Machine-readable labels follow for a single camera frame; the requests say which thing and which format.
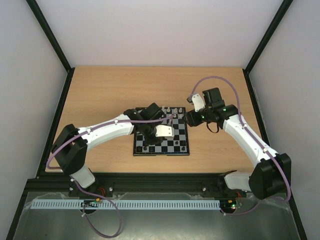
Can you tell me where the black white chess board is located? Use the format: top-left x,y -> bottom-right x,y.
133,106 -> 190,157

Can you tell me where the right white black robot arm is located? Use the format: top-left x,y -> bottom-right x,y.
183,87 -> 291,200

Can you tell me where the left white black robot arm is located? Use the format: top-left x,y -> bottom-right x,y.
47,103 -> 174,189

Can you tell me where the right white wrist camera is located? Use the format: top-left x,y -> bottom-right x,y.
187,93 -> 205,113

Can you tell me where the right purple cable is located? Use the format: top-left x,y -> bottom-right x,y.
187,76 -> 293,217

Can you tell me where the purple cable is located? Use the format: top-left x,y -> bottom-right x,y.
46,114 -> 176,237
187,76 -> 293,217

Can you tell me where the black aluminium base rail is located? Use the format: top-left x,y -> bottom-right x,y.
23,171 -> 248,200

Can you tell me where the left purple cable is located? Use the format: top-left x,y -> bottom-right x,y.
46,114 -> 176,237

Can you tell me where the light blue slotted cable duct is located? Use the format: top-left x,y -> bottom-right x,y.
30,199 -> 221,211

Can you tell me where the right black frame post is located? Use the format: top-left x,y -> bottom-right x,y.
243,0 -> 294,73

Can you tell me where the black frame post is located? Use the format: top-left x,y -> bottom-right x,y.
25,0 -> 75,73
243,0 -> 294,73

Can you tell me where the left black frame post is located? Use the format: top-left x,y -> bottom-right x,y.
25,0 -> 75,73

